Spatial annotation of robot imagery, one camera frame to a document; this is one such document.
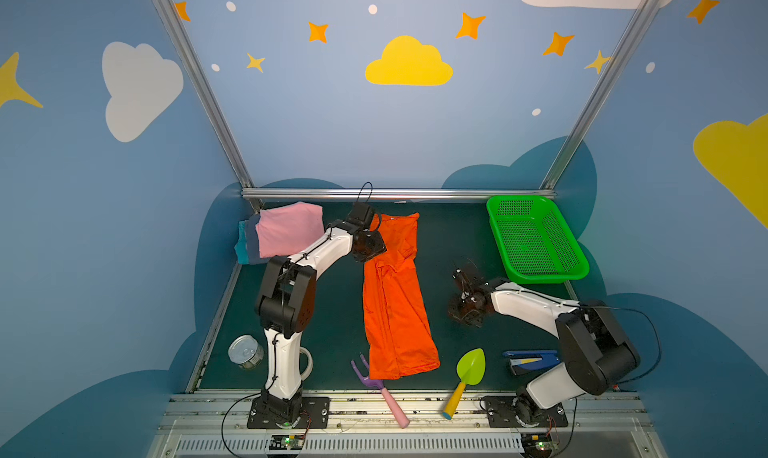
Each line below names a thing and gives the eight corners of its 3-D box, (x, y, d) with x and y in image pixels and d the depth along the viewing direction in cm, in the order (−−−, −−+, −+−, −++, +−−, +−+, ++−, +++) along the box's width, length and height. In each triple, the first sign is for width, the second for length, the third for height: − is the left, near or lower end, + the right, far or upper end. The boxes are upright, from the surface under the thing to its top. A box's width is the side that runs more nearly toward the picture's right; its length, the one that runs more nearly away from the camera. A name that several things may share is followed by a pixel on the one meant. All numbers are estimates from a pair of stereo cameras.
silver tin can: (233, 369, 82) (223, 362, 78) (241, 342, 87) (233, 334, 82) (259, 369, 82) (251, 362, 78) (266, 342, 87) (259, 334, 82)
